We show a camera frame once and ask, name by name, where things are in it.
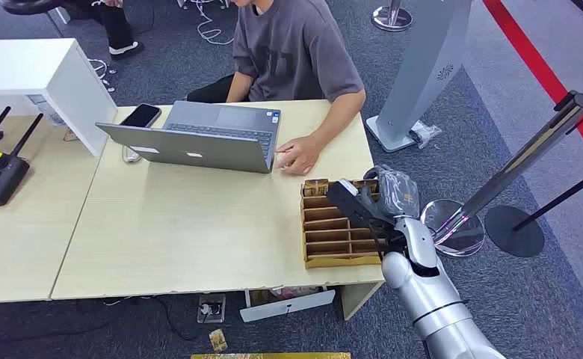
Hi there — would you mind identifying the person's left hand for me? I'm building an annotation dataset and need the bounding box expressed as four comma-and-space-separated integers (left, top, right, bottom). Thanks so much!
274, 134, 325, 177

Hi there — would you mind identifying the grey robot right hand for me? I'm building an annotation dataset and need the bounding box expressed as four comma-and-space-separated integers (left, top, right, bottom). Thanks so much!
363, 165, 422, 222

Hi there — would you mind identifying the patterned gold card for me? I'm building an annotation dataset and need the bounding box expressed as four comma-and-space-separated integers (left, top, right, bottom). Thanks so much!
303, 179, 330, 197

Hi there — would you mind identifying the brown cardboard card organizer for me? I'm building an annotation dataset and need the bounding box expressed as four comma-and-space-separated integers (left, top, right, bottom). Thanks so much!
300, 178, 389, 270

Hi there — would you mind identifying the seated person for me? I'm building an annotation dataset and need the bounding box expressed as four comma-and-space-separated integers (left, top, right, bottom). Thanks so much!
186, 0, 367, 176

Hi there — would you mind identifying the gold card on floor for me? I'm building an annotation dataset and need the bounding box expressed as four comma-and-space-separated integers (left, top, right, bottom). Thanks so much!
209, 328, 229, 353

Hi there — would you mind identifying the standing person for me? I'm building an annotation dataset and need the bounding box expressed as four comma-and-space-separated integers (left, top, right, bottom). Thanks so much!
56, 0, 146, 61

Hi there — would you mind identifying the clear plastic bag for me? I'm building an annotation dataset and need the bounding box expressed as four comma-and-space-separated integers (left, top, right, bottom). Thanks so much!
409, 120, 442, 150

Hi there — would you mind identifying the grey open laptop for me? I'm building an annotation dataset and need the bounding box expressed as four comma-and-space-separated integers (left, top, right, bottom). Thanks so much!
95, 100, 282, 175

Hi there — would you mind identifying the black stanchion with round base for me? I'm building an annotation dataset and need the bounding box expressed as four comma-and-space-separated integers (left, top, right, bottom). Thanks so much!
484, 168, 583, 259

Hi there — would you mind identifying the grey kiosk stand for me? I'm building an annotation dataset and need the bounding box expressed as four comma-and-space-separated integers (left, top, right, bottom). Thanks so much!
365, 0, 474, 153

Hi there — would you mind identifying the white drawer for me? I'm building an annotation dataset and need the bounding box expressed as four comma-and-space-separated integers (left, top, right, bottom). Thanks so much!
239, 286, 337, 324

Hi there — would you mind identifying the chrome stanchion base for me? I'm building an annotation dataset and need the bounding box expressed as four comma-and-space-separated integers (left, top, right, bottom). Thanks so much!
370, 0, 414, 33

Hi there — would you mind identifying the black smartphone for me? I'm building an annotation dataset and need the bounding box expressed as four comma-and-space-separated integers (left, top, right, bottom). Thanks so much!
119, 103, 163, 129

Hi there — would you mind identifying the clear phone stand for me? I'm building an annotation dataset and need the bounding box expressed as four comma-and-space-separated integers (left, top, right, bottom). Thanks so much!
121, 144, 143, 164

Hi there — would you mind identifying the floor power socket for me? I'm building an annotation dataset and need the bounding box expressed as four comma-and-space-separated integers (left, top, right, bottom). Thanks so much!
197, 293, 226, 325

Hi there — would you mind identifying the white desk riser box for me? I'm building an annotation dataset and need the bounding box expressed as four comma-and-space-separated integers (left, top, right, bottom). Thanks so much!
0, 37, 119, 158

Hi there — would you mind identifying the black chair seat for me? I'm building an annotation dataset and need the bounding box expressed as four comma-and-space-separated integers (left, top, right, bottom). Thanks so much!
0, 0, 67, 16

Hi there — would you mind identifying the chrome stanchion post with base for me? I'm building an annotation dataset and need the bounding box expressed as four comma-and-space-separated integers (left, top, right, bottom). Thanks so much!
419, 90, 583, 258

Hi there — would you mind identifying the black floor cable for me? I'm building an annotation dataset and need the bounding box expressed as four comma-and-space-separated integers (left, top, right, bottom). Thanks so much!
150, 295, 204, 343

